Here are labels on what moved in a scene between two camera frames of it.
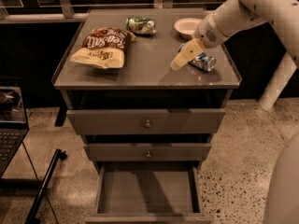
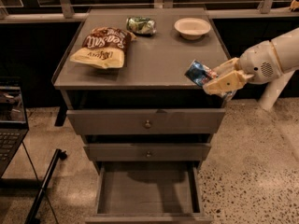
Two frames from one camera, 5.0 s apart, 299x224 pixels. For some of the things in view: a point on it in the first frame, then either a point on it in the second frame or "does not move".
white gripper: (206, 32) to (260, 63)
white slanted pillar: (277, 82) does not move
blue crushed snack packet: (203, 62) to (200, 73)
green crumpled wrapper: (141, 25) does not move
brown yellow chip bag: (104, 47) does not move
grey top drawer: (146, 121) does not move
